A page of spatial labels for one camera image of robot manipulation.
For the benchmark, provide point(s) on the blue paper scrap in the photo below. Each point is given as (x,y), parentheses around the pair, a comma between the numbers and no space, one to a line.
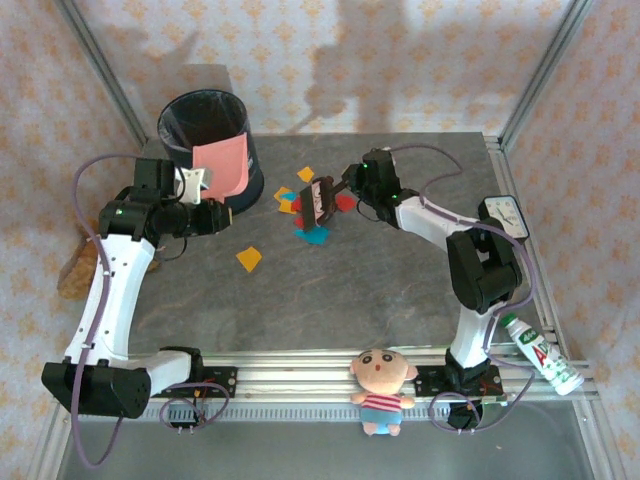
(312,236)
(291,196)

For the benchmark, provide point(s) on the aluminium frame post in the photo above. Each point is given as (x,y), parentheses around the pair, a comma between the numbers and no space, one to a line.
(547,67)
(100,65)

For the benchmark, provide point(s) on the orange-yellow paper scrap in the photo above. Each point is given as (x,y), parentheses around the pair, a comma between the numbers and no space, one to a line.
(249,259)

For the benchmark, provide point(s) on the clear plastic bin liner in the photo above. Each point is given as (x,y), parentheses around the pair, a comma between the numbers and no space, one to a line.
(200,120)

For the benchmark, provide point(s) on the brown teddy bear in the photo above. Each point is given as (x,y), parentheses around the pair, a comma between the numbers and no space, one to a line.
(75,280)

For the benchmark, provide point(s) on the dark brown hand brush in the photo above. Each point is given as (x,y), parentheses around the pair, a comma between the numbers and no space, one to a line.
(320,205)

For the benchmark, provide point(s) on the black alarm clock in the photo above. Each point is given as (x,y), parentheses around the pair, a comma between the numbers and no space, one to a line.
(505,215)

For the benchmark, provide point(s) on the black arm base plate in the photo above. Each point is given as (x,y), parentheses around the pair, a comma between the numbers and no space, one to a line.
(430,385)
(225,380)

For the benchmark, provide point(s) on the dark blue trash bin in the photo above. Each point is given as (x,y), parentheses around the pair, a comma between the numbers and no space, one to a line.
(256,175)

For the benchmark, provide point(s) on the white green drink bottle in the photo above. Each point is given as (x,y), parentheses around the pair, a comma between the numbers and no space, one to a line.
(542,355)

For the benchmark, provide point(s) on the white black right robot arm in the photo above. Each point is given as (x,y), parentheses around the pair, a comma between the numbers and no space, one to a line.
(470,340)

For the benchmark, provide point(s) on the wide aluminium extrusion rail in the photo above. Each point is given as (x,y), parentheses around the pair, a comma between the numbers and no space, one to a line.
(300,380)

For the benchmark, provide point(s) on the yellow paper scrap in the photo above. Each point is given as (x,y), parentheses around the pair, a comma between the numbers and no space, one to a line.
(305,174)
(281,192)
(286,207)

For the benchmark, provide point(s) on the cartoon boy plush doll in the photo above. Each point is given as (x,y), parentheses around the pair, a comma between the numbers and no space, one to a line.
(382,375)

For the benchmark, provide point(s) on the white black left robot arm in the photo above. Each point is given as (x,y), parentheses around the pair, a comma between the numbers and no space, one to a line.
(115,300)

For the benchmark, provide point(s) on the slotted metal vent strip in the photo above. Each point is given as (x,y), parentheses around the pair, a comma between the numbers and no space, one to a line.
(300,413)

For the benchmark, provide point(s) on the pink plastic dustpan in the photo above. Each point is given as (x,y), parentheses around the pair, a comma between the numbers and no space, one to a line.
(220,165)

